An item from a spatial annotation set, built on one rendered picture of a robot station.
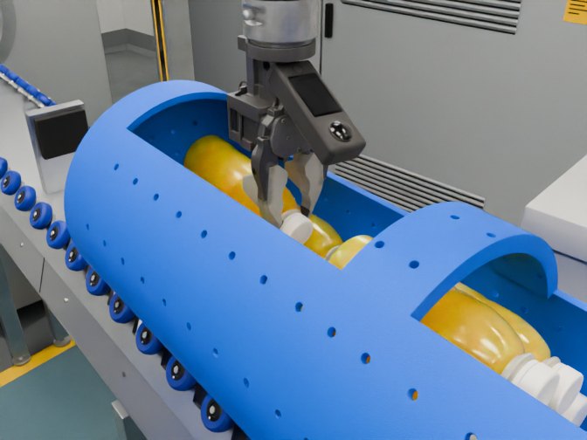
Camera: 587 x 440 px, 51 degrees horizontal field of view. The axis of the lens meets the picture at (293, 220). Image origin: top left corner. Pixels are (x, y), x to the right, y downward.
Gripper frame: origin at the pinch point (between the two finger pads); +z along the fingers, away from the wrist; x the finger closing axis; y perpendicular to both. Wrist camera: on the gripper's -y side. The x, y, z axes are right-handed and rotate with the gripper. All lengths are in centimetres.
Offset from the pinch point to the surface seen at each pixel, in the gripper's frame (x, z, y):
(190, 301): 18.7, -2.9, -9.0
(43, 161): 10, 11, 59
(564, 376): 0.4, -1.4, -33.3
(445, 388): 14.7, -8.5, -32.2
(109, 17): -180, 79, 470
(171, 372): 16.4, 14.9, 1.8
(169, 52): -25, 0, 73
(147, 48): -196, 101, 440
